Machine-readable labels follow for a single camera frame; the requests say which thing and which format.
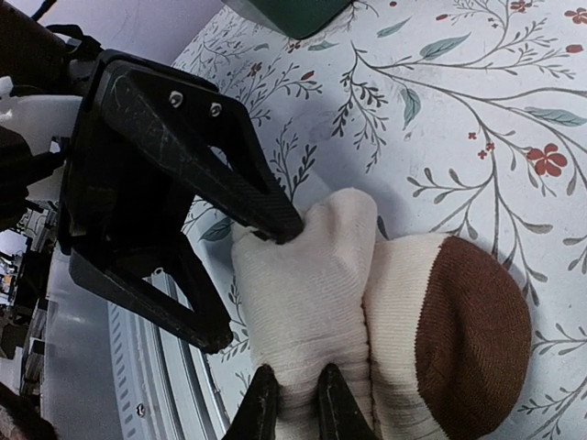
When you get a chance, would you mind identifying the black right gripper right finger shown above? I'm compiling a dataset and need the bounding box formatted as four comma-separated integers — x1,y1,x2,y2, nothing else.
317,364,376,440

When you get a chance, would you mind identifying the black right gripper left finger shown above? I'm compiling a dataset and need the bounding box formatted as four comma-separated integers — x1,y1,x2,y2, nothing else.
223,365,279,440

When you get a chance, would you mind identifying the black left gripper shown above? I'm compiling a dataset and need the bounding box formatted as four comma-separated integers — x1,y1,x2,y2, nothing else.
59,49,304,353

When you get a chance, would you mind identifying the cream and brown sock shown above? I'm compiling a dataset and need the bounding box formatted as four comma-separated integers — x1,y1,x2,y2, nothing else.
232,189,531,439

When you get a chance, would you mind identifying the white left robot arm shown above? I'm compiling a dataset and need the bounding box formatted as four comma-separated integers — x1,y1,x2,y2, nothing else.
1,2,304,354

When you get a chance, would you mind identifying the green divided organizer tray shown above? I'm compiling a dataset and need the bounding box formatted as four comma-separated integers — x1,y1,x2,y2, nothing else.
224,0,351,39

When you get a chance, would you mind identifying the floral table mat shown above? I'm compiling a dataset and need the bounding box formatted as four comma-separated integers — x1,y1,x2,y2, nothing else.
175,1,586,439

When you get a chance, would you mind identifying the aluminium front rail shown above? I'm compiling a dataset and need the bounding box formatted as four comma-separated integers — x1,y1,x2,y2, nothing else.
41,248,229,439

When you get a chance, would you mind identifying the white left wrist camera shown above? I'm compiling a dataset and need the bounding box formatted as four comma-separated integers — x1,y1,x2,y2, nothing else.
0,75,82,203

